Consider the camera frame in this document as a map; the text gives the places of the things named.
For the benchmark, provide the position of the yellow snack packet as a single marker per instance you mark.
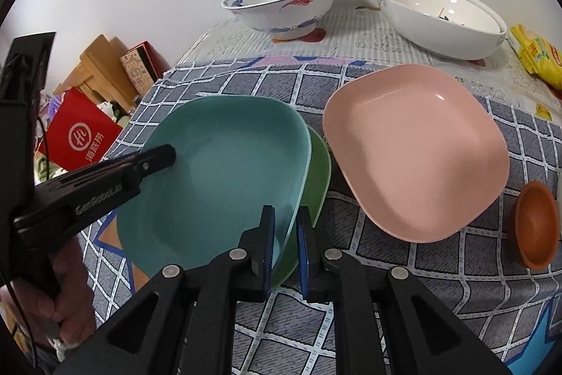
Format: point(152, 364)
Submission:
point(538, 52)

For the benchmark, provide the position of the person's left hand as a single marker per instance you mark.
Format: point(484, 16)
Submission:
point(72, 282)

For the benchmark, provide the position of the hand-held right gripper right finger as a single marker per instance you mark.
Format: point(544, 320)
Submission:
point(304, 256)

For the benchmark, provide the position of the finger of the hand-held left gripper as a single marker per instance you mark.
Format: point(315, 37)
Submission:
point(151, 162)

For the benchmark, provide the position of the grey checked cloth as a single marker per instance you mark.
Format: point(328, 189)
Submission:
point(439, 291)

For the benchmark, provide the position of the small brown bowl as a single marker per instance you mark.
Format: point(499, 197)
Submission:
point(533, 225)

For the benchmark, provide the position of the white bowl with painted inside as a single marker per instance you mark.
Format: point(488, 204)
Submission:
point(421, 1)

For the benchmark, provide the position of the white printed tablecloth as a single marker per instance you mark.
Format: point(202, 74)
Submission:
point(364, 36)

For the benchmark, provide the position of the patterned cardboard box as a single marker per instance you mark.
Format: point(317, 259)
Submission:
point(140, 69)

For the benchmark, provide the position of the pink plate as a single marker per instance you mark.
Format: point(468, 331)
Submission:
point(412, 155)

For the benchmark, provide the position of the teal plate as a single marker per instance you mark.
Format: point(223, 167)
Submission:
point(219, 177)

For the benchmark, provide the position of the wooden stool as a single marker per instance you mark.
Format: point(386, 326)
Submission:
point(99, 69)

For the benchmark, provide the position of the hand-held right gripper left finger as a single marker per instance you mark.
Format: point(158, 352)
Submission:
point(268, 245)

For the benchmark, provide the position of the green plate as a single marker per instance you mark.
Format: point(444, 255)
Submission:
point(314, 181)

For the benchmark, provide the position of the blue patterned white bowl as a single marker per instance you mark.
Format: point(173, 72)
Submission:
point(285, 12)

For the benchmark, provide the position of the large white bowl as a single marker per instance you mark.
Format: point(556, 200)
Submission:
point(430, 39)

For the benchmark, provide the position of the red paper bag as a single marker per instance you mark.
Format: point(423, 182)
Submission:
point(77, 133)

